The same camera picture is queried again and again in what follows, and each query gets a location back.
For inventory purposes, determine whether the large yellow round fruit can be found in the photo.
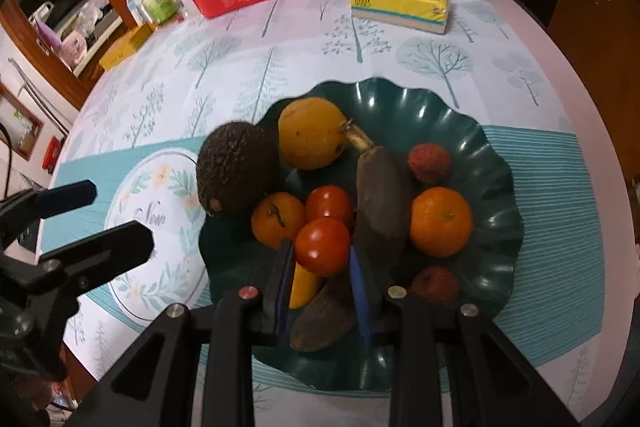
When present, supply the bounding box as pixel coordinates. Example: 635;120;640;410
278;98;351;171

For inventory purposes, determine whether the green label plastic bottle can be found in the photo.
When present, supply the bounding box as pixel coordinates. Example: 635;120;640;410
140;0;178;25

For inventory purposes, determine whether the tangerine with green stem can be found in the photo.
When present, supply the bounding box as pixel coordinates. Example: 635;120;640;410
251;192;307;250

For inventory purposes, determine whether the dark brown wooden furniture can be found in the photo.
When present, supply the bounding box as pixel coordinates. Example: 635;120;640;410
545;0;640;188

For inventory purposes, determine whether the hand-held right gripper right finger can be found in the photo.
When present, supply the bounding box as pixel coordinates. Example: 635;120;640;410
348;244;581;427

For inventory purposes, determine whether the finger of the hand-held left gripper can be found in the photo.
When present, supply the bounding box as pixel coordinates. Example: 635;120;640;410
39;221;155;304
0;179;97;254

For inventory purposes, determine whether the large orange tangerine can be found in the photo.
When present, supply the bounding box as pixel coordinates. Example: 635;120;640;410
410;187;474;259

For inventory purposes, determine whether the overripe brown banana with stem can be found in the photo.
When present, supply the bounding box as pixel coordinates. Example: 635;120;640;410
345;119;412;268

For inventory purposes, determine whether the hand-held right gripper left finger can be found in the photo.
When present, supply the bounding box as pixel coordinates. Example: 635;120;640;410
65;238;297;427

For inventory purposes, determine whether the red crate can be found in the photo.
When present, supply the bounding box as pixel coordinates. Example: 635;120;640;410
42;137;63;175

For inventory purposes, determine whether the red lychee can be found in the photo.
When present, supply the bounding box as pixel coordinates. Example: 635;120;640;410
407;143;452;185
411;266;461;305

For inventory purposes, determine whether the wooden frame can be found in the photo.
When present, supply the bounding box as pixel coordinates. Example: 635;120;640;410
0;84;45;158

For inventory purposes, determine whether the dark green wavy plate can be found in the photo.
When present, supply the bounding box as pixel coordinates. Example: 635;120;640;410
198;77;523;392

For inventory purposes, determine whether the small white blue box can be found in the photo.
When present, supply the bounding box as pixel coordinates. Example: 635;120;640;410
126;0;146;28

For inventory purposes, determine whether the pink box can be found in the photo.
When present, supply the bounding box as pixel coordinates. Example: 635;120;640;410
60;32;91;65

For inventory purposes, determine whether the red cherry tomato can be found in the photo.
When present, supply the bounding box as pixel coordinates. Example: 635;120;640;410
305;185;356;230
293;217;351;278

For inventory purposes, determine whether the dark brown avocado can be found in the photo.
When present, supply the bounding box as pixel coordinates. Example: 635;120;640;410
196;122;281;219

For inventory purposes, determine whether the short overripe brown banana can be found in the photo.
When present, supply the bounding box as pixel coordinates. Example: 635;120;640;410
289;272;361;353

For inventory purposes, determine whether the flat yellow cardboard box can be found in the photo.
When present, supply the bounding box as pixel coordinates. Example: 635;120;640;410
99;25;153;72

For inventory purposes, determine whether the purple cloth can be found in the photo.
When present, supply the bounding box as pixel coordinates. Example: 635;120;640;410
34;19;63;55

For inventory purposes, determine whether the tree print tablecloth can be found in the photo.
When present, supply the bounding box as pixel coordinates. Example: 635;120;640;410
52;0;616;427

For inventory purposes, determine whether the small yellow-orange citrus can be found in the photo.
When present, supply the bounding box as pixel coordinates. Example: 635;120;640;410
289;262;321;309

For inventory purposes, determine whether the black cable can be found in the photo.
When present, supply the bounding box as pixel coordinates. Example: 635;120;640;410
0;122;16;198

